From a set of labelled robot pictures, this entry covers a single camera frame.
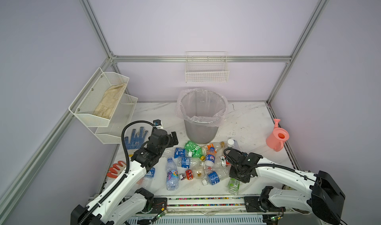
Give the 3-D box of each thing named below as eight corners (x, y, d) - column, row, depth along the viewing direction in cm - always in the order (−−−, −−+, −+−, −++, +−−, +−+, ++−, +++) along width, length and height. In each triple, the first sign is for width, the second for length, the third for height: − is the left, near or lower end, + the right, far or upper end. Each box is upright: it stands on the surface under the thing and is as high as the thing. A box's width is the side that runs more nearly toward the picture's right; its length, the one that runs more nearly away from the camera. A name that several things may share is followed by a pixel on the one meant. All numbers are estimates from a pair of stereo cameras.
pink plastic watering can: (263, 148, 97) (271, 139, 87) (270, 128, 107) (277, 118, 98) (277, 155, 94) (286, 146, 84) (282, 134, 104) (291, 124, 95)
